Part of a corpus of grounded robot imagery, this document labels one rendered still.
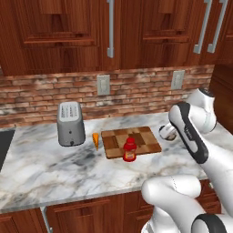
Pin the tall wooden cupboard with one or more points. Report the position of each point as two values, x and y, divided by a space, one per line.
223 91

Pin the red condiment bottle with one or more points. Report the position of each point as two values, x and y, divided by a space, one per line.
129 150

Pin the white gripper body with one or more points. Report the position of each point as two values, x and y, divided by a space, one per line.
167 131

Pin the wooden wall cupboard door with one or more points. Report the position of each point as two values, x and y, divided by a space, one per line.
226 36
160 33
54 36

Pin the grey toaster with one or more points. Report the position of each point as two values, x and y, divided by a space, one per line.
71 127

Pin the grey wall outlet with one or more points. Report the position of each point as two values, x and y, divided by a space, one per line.
177 80
103 85

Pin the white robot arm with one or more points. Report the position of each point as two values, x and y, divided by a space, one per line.
218 170

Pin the orange cheese wedge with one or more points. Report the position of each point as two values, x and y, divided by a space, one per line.
96 140

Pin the black hob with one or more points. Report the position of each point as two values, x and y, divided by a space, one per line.
5 145

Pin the wooden checkered cutting board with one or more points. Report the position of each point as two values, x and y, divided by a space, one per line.
116 141

